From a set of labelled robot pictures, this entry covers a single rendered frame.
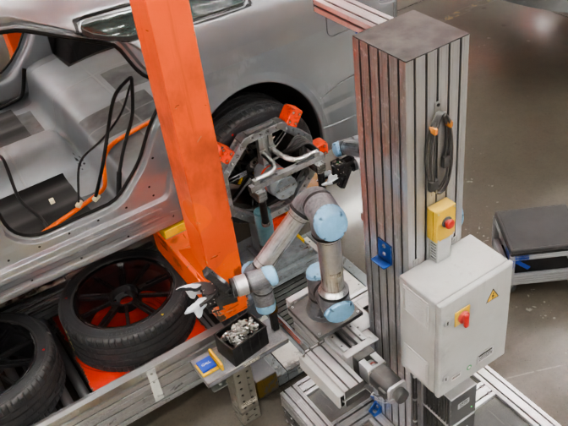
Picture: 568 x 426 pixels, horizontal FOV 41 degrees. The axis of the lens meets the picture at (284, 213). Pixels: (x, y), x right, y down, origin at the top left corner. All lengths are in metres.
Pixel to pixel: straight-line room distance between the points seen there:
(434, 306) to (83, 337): 1.82
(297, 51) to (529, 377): 1.95
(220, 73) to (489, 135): 2.58
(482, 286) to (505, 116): 3.28
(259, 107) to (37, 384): 1.64
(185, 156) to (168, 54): 0.43
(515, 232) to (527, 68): 2.46
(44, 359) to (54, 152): 1.19
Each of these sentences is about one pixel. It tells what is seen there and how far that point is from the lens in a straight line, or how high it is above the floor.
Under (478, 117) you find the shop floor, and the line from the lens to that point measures 5.83.
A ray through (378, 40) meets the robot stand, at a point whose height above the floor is 2.03.
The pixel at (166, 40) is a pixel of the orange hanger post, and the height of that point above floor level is 1.93.
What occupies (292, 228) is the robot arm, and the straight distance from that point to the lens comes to 2.76.
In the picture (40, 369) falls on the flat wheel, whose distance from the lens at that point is 3.70.
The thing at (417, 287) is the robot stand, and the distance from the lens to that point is 2.63.
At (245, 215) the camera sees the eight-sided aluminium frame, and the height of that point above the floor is 0.68.
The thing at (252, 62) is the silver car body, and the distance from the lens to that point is 3.65.
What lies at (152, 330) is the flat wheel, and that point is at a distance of 3.68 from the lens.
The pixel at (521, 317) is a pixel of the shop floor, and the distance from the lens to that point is 4.27.
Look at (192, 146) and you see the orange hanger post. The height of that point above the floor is 1.48.
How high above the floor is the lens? 3.07
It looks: 38 degrees down
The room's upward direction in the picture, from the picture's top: 8 degrees counter-clockwise
